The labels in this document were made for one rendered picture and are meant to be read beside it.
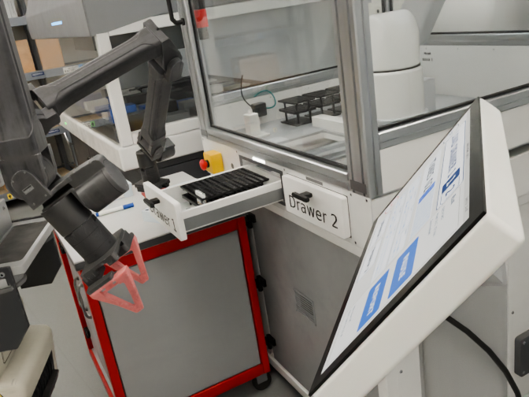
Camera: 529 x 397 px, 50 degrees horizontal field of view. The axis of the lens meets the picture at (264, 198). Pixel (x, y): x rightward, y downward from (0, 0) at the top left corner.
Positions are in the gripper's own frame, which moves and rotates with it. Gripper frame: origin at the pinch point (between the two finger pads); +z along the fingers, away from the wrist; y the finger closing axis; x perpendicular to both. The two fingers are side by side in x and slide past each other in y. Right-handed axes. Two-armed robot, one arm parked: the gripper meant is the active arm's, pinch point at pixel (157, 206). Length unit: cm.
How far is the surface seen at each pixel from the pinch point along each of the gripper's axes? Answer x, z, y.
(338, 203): 10, -11, -70
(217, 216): 10.6, -4.8, -32.8
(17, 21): -186, -57, 294
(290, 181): -2, -11, -50
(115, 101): -38, -26, 48
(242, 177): -8.9, -8.6, -29.7
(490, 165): 59, -42, -114
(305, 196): 6, -11, -59
